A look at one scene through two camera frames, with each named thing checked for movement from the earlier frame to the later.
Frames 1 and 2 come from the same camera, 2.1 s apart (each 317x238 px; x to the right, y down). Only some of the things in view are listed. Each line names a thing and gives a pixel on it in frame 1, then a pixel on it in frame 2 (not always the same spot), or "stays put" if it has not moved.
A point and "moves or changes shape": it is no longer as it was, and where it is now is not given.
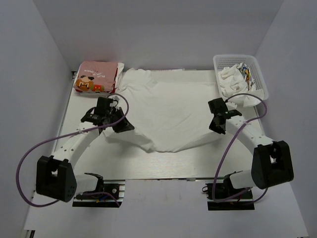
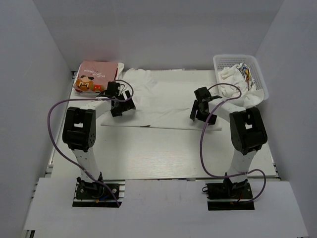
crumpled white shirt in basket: (238, 79) stays put
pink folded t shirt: (96, 76) stays put
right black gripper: (213, 127) -> (194, 112)
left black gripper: (125, 125) -> (128, 105)
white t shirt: (165, 116) moves or changes shape
